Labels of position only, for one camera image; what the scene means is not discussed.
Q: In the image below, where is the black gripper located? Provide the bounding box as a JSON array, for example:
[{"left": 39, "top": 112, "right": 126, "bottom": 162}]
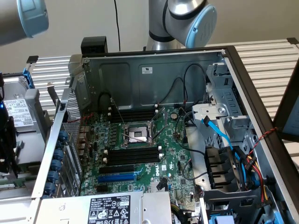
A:
[{"left": 0, "top": 102, "right": 18, "bottom": 179}]

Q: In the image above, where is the green RAM stick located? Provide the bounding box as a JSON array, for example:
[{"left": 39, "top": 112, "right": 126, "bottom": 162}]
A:
[{"left": 0, "top": 181, "right": 19, "bottom": 190}]

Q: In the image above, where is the black RAM slot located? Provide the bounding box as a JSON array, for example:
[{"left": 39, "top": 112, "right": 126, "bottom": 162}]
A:
[
  {"left": 103, "top": 149, "right": 164, "bottom": 159},
  {"left": 109, "top": 111, "right": 160, "bottom": 119},
  {"left": 108, "top": 107, "right": 160, "bottom": 115},
  {"left": 103, "top": 153, "right": 164, "bottom": 163},
  {"left": 102, "top": 156, "right": 164, "bottom": 167},
  {"left": 111, "top": 114, "right": 161, "bottom": 124},
  {"left": 104, "top": 146, "right": 163, "bottom": 155},
  {"left": 107, "top": 105, "right": 159, "bottom": 112}
]

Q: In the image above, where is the silver hard disk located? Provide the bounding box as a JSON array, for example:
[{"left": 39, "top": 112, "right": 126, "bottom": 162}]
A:
[{"left": 1, "top": 77, "right": 42, "bottom": 134}]

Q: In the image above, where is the grey power supply with label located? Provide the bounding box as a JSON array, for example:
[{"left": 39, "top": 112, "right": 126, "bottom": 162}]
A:
[{"left": 35, "top": 190, "right": 174, "bottom": 224}]

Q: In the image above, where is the long black expansion slot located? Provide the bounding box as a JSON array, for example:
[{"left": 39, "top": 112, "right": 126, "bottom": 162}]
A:
[{"left": 99, "top": 164, "right": 135, "bottom": 175}]

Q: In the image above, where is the long thin locking lever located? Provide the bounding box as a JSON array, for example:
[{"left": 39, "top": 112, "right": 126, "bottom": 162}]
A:
[{"left": 109, "top": 97, "right": 129, "bottom": 134}]

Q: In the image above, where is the blue expansion slot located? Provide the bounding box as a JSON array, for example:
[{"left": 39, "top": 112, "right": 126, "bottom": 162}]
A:
[{"left": 98, "top": 172, "right": 137, "bottom": 183}]

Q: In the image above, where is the short thin locking lever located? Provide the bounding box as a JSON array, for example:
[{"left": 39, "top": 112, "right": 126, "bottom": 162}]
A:
[{"left": 123, "top": 133, "right": 150, "bottom": 143}]

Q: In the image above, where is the CPU socket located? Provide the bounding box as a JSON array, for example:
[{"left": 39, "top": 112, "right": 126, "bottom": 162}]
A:
[{"left": 121, "top": 121, "right": 157, "bottom": 149}]

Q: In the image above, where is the black box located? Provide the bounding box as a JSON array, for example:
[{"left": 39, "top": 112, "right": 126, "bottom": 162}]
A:
[{"left": 80, "top": 36, "right": 108, "bottom": 55}]

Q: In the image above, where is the white sticker on case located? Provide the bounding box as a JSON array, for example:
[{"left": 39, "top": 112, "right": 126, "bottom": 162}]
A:
[{"left": 138, "top": 66, "right": 154, "bottom": 75}]

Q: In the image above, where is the green Dell motherboard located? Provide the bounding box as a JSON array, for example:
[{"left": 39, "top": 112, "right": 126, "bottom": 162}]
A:
[{"left": 80, "top": 106, "right": 204, "bottom": 210}]

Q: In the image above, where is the open grey PC case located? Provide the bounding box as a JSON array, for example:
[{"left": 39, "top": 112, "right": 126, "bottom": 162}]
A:
[{"left": 31, "top": 45, "right": 299, "bottom": 224}]

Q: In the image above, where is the black plastic fan shroud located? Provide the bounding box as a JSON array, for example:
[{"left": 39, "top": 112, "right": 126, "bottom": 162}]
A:
[{"left": 204, "top": 145, "right": 242, "bottom": 190}]

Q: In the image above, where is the metal disk bay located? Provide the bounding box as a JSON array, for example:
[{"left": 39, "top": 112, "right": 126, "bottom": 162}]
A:
[{"left": 192, "top": 62, "right": 257, "bottom": 151}]

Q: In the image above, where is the blue plastic latch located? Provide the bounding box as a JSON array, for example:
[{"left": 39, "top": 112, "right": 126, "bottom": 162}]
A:
[{"left": 208, "top": 214, "right": 237, "bottom": 224}]

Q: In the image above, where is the dark case side panel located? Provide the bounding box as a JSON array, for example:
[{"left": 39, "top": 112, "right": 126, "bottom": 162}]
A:
[{"left": 271, "top": 58, "right": 299, "bottom": 143}]

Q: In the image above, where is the blue plastic disk bracket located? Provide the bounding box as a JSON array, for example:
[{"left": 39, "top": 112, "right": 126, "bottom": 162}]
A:
[{"left": 21, "top": 67, "right": 36, "bottom": 90}]

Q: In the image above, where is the thin red wire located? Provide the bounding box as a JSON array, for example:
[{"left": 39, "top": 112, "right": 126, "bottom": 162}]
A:
[{"left": 67, "top": 112, "right": 97, "bottom": 154}]

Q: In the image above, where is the short arched black wire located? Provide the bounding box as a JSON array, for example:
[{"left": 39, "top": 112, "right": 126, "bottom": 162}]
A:
[{"left": 97, "top": 92, "right": 113, "bottom": 110}]

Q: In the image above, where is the metal socket cover frame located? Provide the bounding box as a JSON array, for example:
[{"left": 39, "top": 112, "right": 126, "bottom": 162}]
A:
[{"left": 150, "top": 108, "right": 168, "bottom": 141}]

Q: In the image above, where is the thin black wall cable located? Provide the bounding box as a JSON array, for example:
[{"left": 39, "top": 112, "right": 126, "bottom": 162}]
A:
[{"left": 114, "top": 0, "right": 121, "bottom": 52}]

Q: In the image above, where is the low looped black wire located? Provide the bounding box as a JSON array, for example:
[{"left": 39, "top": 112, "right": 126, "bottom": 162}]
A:
[{"left": 158, "top": 77, "right": 188, "bottom": 106}]

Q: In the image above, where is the black wire across motherboard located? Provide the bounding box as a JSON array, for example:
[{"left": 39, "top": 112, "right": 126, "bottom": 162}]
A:
[{"left": 174, "top": 111, "right": 206, "bottom": 155}]

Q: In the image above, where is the tall looped black wire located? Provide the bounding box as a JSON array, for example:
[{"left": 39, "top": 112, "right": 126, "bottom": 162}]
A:
[{"left": 183, "top": 63, "right": 209, "bottom": 111}]

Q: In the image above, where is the blue flat SATA wire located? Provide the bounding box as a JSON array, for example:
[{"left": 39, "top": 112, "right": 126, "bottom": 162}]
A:
[{"left": 201, "top": 116, "right": 246, "bottom": 169}]

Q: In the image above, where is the red yellow black wire bundle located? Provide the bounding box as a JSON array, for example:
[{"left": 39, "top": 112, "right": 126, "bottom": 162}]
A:
[{"left": 242, "top": 153, "right": 273, "bottom": 209}]

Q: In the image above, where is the red black twisted wire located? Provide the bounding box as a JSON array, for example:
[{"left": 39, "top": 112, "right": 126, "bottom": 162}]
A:
[{"left": 248, "top": 126, "right": 280, "bottom": 155}]

